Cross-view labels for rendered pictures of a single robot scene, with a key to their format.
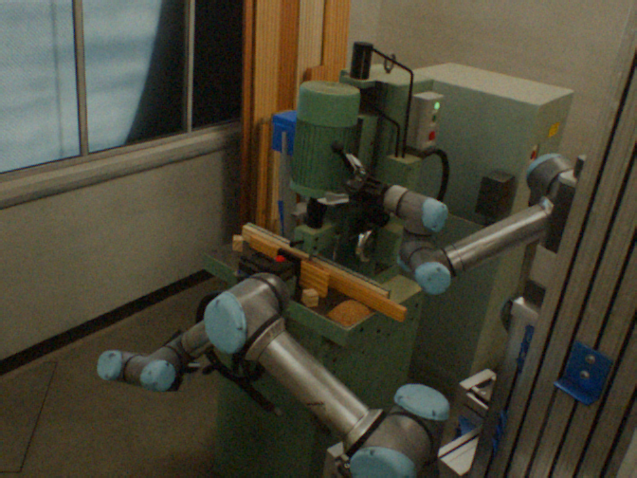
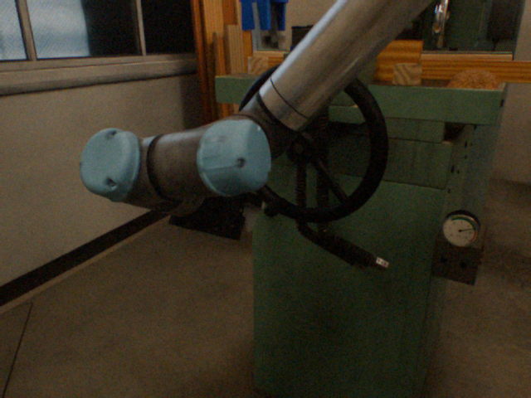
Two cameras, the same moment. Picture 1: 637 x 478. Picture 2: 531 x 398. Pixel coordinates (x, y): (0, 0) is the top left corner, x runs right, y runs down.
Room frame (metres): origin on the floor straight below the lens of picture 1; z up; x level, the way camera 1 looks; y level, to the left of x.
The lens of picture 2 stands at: (0.87, 0.37, 0.99)
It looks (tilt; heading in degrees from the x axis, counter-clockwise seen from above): 21 degrees down; 353
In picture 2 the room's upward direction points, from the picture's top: straight up
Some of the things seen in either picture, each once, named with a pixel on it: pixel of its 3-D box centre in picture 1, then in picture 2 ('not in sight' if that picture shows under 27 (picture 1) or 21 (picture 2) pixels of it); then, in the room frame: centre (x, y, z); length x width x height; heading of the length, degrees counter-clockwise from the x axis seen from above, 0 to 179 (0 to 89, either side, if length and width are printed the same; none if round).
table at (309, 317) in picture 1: (281, 290); (343, 94); (1.77, 0.10, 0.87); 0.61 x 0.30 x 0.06; 54
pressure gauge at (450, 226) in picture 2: not in sight; (460, 231); (1.53, -0.06, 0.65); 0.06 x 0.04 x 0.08; 54
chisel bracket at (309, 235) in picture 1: (317, 237); not in sight; (1.86, 0.01, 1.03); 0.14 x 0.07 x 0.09; 144
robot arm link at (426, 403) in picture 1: (417, 420); not in sight; (1.10, -0.25, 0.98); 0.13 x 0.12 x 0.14; 152
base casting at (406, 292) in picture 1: (327, 300); (376, 128); (1.95, -0.05, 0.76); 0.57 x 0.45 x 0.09; 144
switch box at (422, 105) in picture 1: (424, 119); not in sight; (2.02, -0.28, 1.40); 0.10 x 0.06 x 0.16; 144
